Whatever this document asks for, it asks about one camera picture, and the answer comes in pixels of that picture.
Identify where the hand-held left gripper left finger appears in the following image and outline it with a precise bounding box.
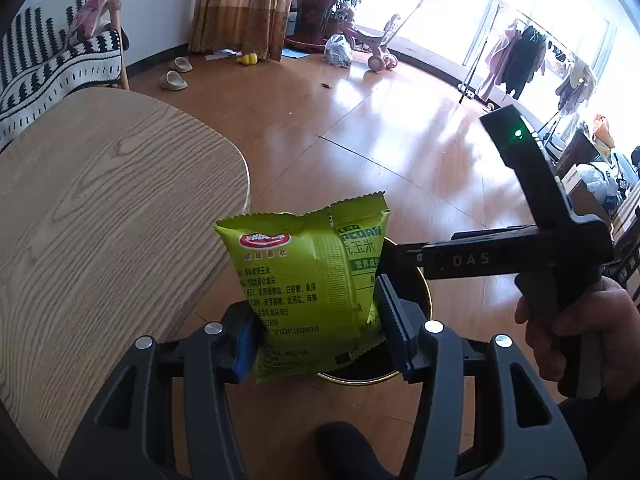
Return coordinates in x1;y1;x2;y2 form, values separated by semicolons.
59;302;266;480

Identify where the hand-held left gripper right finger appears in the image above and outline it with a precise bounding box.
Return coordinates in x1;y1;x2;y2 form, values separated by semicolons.
374;274;588;480

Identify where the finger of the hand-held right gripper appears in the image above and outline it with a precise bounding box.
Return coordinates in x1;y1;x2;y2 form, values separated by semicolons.
395;242;426;276

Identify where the black trash bin gold rim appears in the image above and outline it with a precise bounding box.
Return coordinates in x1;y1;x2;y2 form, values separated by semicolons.
315;237;432;386

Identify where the green snack packet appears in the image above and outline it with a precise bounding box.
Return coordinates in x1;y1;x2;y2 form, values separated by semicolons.
214;191;392;386

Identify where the person's right forearm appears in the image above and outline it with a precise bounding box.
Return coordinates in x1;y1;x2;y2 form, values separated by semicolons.
557;394;640;480

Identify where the person's right hand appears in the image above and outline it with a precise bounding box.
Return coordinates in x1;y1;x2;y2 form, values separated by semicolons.
515;277;640;401

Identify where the white plastic bag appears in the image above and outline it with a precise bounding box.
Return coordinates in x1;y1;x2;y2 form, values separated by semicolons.
580;162;621;196

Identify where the orange bag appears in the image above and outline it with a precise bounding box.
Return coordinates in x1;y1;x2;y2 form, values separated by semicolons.
593;115;616;148

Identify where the clothes rack with clothes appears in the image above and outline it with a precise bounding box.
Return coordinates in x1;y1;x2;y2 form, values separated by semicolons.
457;5;601;116

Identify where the pink children's tricycle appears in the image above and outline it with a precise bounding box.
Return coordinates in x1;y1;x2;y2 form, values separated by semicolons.
340;7;401;72

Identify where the filled plastic bag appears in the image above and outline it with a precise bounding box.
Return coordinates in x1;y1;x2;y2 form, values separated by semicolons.
324;34;354;68

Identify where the potted plant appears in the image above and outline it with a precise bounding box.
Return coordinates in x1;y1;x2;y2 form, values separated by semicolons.
285;0;401;53

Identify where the brown curtain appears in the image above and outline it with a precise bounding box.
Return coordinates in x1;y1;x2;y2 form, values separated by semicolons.
189;0;301;61

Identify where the striped black-white sofa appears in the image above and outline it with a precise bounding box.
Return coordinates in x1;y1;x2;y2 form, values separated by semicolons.
0;0;126;151

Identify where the pink cartoon cushion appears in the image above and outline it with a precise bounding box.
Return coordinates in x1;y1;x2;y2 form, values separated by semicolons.
67;0;118;48

